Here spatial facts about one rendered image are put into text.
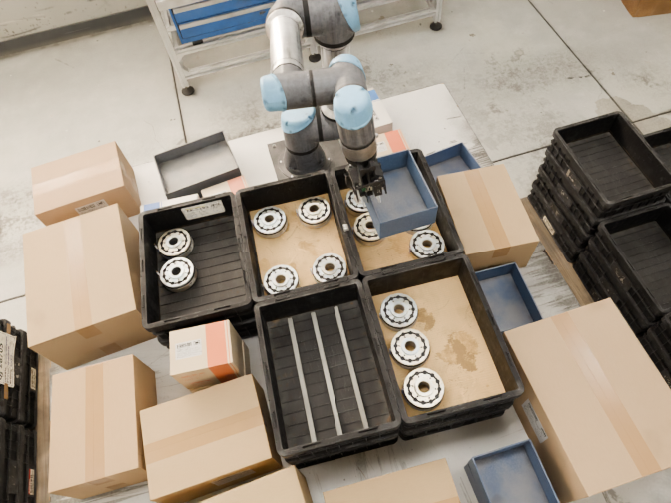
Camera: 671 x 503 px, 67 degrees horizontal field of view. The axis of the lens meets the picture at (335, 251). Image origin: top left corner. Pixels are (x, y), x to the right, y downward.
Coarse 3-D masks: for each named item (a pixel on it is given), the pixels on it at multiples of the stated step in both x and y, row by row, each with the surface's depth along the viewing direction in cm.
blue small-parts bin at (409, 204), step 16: (384, 160) 134; (400, 160) 136; (384, 176) 138; (400, 176) 137; (416, 176) 133; (384, 192) 135; (400, 192) 135; (416, 192) 134; (368, 208) 131; (384, 208) 132; (400, 208) 132; (416, 208) 132; (432, 208) 123; (384, 224) 123; (400, 224) 125; (416, 224) 127
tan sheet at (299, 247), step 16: (288, 208) 164; (288, 224) 161; (256, 240) 159; (272, 240) 158; (288, 240) 158; (304, 240) 158; (320, 240) 157; (336, 240) 157; (272, 256) 155; (288, 256) 155; (304, 256) 154; (304, 272) 152
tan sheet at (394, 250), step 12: (348, 216) 161; (372, 228) 158; (432, 228) 156; (384, 240) 155; (396, 240) 155; (408, 240) 155; (360, 252) 154; (372, 252) 153; (384, 252) 153; (396, 252) 153; (408, 252) 152; (372, 264) 151; (384, 264) 151
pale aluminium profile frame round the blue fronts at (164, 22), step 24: (168, 0) 266; (192, 0) 270; (360, 0) 304; (384, 0) 305; (432, 0) 325; (168, 24) 306; (264, 24) 299; (384, 24) 318; (432, 24) 332; (168, 48) 290; (192, 48) 294; (312, 48) 318; (192, 72) 307
